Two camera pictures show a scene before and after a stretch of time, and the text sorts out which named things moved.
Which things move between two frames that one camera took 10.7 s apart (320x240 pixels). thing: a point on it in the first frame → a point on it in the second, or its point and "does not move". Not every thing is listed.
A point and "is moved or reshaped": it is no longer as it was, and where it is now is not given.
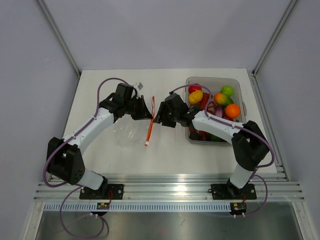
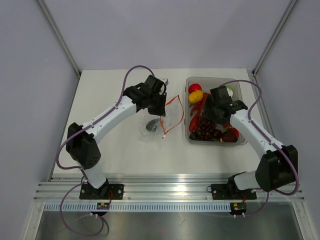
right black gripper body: [169, 118] → [212, 113]
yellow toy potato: [195, 97] does not move
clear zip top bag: [128, 132] is moved or reshaped
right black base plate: [228, 191] does not move
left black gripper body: [133, 108] → [157, 105]
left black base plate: [105, 192] does not move
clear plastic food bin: [221, 96] does not move
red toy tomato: [192, 88] does not move
